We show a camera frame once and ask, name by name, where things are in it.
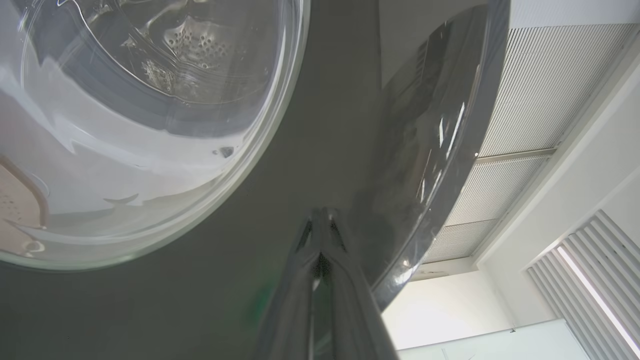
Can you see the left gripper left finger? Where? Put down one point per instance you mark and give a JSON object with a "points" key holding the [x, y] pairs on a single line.
{"points": [[292, 315]]}

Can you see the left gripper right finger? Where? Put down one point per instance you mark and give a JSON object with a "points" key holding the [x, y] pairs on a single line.
{"points": [[355, 320]]}

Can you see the dark washing machine door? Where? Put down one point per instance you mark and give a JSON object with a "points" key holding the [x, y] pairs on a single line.
{"points": [[225, 300]]}

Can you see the white louvred blind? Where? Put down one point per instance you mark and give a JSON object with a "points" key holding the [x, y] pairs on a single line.
{"points": [[590, 280]]}

